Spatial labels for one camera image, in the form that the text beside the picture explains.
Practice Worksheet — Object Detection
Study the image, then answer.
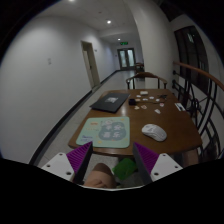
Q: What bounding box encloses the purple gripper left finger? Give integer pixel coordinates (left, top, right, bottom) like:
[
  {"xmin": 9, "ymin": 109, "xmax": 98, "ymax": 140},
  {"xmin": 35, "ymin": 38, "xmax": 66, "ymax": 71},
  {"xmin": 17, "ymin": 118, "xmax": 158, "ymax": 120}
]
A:
[{"xmin": 66, "ymin": 142, "xmax": 93, "ymax": 184}]

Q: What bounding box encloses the curved wooden stair railing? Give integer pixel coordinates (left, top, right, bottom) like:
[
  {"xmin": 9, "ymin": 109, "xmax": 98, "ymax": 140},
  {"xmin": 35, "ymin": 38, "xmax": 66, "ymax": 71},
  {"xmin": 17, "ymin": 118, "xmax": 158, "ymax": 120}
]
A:
[{"xmin": 171, "ymin": 60, "xmax": 224, "ymax": 161}]

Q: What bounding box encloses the beige side door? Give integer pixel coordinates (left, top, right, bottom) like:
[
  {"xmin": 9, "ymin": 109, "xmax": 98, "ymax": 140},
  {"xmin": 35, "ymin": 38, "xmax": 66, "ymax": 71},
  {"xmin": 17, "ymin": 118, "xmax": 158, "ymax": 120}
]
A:
[{"xmin": 81, "ymin": 41, "xmax": 100, "ymax": 89}]

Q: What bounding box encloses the white card on table edge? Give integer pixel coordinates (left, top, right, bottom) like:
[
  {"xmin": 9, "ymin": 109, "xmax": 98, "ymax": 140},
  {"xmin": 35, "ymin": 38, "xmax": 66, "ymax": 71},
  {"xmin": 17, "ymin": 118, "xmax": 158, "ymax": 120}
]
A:
[{"xmin": 175, "ymin": 103, "xmax": 185, "ymax": 111}]

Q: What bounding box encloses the green exit sign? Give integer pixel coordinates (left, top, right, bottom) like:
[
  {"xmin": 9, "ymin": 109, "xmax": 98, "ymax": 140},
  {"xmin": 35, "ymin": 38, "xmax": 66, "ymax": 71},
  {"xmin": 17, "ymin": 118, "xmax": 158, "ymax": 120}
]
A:
[{"xmin": 120, "ymin": 42, "xmax": 128, "ymax": 46}]

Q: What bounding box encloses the small black box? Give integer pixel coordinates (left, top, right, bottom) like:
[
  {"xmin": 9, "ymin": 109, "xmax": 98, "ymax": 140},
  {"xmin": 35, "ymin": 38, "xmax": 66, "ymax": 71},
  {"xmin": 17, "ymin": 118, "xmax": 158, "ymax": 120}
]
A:
[{"xmin": 129, "ymin": 99, "xmax": 136, "ymax": 105}]

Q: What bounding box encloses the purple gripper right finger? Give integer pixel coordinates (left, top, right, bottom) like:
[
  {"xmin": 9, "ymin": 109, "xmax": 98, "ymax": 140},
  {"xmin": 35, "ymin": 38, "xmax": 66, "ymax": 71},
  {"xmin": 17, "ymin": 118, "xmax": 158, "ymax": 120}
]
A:
[{"xmin": 133, "ymin": 143, "xmax": 159, "ymax": 185}]

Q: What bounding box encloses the white computer mouse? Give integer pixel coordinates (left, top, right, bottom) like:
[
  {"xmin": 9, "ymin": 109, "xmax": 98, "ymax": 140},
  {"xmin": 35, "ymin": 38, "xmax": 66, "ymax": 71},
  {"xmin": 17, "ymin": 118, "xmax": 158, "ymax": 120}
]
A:
[{"xmin": 142, "ymin": 124, "xmax": 167, "ymax": 142}]

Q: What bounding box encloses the wooden armchair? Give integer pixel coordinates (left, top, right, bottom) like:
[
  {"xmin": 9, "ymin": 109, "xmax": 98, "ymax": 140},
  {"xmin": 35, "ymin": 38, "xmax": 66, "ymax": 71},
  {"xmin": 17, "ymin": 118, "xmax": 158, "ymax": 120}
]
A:
[{"xmin": 126, "ymin": 72, "xmax": 167, "ymax": 89}]

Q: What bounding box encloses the black closed laptop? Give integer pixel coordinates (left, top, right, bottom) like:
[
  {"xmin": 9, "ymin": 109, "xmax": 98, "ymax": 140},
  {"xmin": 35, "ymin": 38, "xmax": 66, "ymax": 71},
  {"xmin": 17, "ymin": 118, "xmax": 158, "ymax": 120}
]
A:
[{"xmin": 91, "ymin": 93, "xmax": 129, "ymax": 113}]

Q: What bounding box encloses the light green mouse pad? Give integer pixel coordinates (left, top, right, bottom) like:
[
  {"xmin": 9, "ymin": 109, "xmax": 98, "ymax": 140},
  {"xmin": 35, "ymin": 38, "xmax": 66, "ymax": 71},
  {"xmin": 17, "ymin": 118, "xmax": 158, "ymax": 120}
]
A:
[{"xmin": 76, "ymin": 117, "xmax": 130, "ymax": 149}]

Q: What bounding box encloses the green cloth under table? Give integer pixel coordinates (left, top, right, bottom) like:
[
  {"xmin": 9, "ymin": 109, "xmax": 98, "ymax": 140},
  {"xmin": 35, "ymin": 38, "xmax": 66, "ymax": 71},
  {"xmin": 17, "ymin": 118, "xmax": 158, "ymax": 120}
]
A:
[{"xmin": 112, "ymin": 158, "xmax": 137, "ymax": 180}]

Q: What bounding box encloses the glass double exit door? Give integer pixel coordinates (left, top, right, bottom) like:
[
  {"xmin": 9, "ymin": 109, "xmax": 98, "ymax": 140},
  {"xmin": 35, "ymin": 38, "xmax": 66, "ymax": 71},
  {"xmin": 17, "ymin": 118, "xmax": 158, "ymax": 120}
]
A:
[{"xmin": 118, "ymin": 48, "xmax": 136, "ymax": 70}]

